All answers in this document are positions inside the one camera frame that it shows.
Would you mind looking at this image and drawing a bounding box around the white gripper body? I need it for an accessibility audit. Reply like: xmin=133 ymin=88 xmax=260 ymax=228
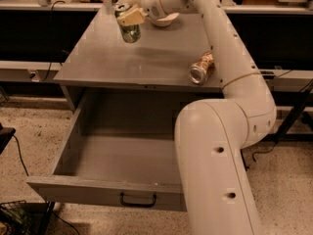
xmin=141 ymin=0 xmax=168 ymax=21

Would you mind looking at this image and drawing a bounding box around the green soda can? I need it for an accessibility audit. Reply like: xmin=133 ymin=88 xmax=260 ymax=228
xmin=114 ymin=3 xmax=141 ymax=43

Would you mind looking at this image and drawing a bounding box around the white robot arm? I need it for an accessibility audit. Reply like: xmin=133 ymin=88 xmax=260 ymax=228
xmin=117 ymin=0 xmax=277 ymax=235

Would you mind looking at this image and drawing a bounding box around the gold soda can lying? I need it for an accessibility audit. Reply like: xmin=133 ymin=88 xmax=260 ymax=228
xmin=188 ymin=52 xmax=215 ymax=85

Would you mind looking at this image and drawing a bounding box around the open grey top drawer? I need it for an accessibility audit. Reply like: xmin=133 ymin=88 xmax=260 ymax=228
xmin=25 ymin=88 xmax=189 ymax=212

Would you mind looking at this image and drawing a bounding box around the white paper bowl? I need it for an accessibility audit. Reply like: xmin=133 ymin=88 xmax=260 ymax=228
xmin=152 ymin=13 xmax=179 ymax=27

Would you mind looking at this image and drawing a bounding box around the grey cabinet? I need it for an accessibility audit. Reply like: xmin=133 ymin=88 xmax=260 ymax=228
xmin=53 ymin=5 xmax=244 ymax=122

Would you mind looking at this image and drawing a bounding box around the black floor cable left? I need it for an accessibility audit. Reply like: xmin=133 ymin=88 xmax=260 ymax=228
xmin=11 ymin=134 xmax=30 ymax=178

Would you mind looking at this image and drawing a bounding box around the black floor cable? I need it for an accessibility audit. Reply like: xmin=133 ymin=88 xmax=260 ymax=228
xmin=11 ymin=134 xmax=30 ymax=178
xmin=250 ymin=143 xmax=275 ymax=163

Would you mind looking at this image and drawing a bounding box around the black drawer handle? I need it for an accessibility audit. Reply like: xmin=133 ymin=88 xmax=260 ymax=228
xmin=119 ymin=193 xmax=157 ymax=209

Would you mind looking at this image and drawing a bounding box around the black floor cable right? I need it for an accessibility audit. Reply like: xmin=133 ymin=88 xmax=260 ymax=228
xmin=250 ymin=143 xmax=275 ymax=163

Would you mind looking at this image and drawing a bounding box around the black wire basket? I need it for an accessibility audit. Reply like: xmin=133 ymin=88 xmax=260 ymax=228
xmin=0 ymin=200 xmax=32 ymax=235

